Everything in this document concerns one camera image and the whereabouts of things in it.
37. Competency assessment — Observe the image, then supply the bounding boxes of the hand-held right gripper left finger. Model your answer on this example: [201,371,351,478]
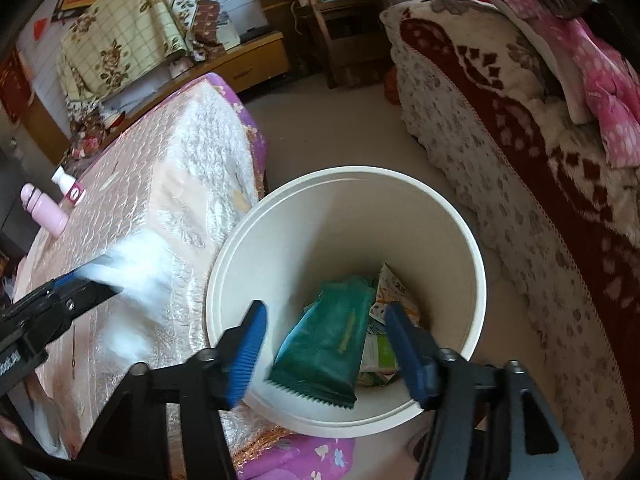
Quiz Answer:
[80,300,269,480]

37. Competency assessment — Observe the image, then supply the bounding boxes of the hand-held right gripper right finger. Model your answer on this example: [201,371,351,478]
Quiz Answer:
[382,301,583,480]

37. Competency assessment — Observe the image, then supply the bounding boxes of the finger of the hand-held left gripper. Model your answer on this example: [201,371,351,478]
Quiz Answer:
[20,254,115,306]
[10,280,125,346]

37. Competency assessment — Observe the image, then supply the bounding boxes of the green white carton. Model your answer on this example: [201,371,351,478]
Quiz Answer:
[357,330,401,387]

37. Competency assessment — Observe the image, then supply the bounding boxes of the clear plastic bag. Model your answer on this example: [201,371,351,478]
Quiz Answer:
[80,232,173,361]

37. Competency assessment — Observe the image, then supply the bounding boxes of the teal plastic packet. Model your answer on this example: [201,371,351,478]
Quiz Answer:
[265,275,378,411]

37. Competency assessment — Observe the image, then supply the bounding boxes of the white orange snack wrapper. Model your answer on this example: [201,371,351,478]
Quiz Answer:
[370,262,423,331]

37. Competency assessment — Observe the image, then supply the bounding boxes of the white plastic bucket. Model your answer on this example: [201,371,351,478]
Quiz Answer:
[205,166,487,436]

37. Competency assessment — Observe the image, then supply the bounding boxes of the white bottle pink label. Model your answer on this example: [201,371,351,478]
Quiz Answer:
[51,166,83,206]

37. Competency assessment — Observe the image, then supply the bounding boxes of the pile of red packages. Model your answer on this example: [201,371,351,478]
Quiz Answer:
[65,115,108,161]

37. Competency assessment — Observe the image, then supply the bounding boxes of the table with lace cover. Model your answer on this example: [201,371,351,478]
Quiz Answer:
[12,72,356,480]

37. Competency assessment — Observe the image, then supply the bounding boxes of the floral blanket covered sofa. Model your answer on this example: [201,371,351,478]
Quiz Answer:
[379,0,640,480]

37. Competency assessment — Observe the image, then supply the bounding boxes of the cream floral cloth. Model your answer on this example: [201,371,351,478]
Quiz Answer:
[56,0,221,106]

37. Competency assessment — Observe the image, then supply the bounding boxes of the red plastic bag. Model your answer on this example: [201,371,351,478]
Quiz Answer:
[384,67,401,106]

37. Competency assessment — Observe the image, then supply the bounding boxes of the wooden cabinet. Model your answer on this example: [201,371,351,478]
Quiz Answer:
[100,30,292,121]

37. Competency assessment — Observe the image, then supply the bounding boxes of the dark wooden rack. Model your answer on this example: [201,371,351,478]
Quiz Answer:
[277,0,396,88]

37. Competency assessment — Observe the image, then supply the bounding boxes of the pink floral garment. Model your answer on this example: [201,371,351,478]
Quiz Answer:
[470,0,640,168]

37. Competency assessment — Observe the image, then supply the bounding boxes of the red knot wall hanging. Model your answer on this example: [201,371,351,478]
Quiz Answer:
[0,50,33,126]

